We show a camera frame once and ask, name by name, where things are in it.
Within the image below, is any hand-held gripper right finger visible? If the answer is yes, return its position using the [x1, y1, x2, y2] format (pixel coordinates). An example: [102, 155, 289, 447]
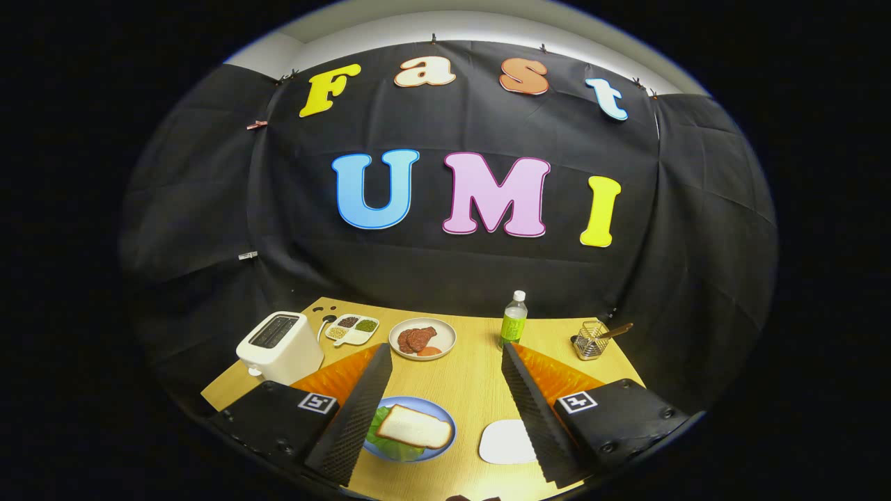
[501, 342, 690, 489]

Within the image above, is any white toaster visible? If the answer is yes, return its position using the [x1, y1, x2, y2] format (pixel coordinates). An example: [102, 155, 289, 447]
[236, 311, 325, 385]

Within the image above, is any black backdrop cloth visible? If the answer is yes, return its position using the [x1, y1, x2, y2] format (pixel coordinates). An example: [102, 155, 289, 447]
[120, 40, 778, 418]

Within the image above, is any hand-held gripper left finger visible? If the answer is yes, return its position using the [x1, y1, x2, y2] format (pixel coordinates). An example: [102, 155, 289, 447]
[209, 342, 394, 488]

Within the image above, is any white divided dish with beans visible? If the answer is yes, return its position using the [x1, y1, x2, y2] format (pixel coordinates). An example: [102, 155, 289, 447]
[324, 314, 381, 347]

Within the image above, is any blue plate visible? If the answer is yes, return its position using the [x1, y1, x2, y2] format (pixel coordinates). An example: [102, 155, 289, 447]
[362, 396, 457, 463]

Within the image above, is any bread slice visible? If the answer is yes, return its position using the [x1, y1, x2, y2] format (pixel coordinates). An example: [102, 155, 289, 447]
[376, 404, 453, 450]

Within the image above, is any small white flat plate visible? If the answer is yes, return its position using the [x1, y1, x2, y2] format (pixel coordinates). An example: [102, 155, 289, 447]
[478, 419, 538, 466]

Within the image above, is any green label plastic bottle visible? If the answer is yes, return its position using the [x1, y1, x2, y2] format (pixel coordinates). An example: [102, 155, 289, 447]
[498, 290, 528, 350]

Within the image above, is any green lettuce leaf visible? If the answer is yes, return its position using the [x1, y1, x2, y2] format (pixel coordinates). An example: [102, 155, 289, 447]
[367, 406, 427, 460]

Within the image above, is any round white plate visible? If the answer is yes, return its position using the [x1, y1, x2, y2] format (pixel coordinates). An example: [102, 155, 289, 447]
[388, 317, 457, 361]

